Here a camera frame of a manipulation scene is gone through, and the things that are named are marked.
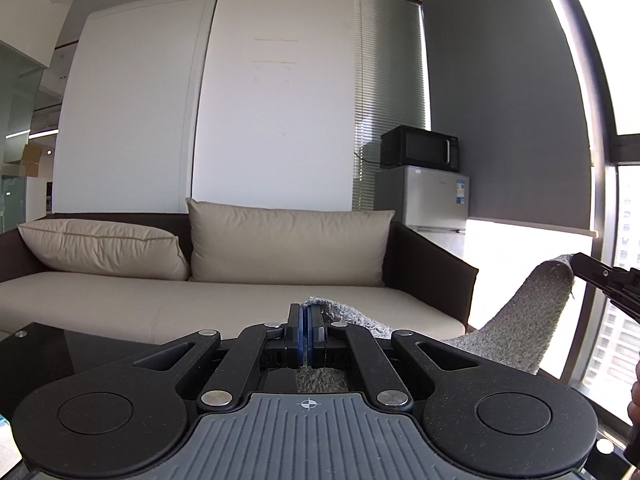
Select person's right hand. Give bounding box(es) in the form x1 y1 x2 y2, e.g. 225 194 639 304
627 360 640 437

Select beige and brown sofa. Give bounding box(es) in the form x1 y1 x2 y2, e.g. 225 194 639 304
0 212 479 347

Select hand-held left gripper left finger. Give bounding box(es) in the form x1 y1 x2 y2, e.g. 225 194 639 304
132 303 303 411

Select flat beige cushion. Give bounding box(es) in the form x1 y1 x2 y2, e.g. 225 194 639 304
17 218 191 282

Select upright beige cushion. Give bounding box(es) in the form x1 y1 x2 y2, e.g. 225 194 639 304
186 197 396 288

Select grey towel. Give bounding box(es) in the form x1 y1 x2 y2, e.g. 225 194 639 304
295 254 578 394

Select window frame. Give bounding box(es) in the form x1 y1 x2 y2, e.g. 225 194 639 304
530 0 640 391

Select silver mini fridge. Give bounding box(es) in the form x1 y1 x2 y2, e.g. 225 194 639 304
375 165 471 261

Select cardboard box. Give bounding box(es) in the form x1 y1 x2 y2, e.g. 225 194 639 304
17 142 43 178

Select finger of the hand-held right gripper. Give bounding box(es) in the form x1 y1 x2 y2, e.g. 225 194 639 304
570 252 640 319

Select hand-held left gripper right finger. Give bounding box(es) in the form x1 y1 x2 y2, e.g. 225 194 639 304
303 303 481 411

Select grey venetian blinds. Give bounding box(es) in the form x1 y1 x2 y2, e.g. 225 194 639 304
352 0 432 211

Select black microwave oven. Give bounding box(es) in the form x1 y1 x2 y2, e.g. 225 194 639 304
380 126 460 172

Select grey roller shade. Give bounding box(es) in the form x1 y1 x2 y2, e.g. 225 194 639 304
419 0 598 237

